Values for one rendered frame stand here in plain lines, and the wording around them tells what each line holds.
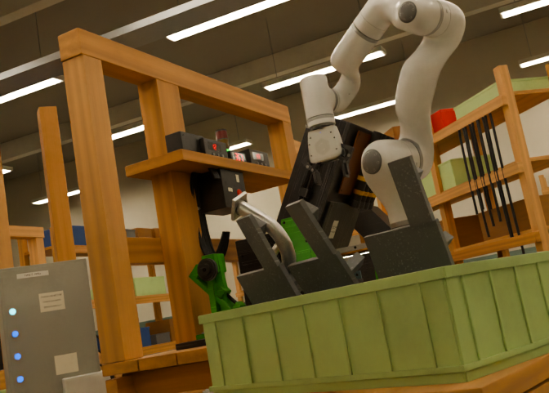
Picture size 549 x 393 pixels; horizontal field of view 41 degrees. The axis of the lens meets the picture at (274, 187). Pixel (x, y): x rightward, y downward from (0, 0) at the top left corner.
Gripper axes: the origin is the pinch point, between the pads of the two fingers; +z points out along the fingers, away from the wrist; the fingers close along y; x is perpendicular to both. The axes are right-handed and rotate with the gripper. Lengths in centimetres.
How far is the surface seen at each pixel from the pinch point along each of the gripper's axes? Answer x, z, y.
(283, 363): -78, 45, 15
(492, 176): 314, -31, -10
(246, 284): -62, 29, 1
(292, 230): 39, 8, -35
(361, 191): 60, -3, -14
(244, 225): -71, 18, 8
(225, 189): 31, -12, -55
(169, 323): 544, 24, -470
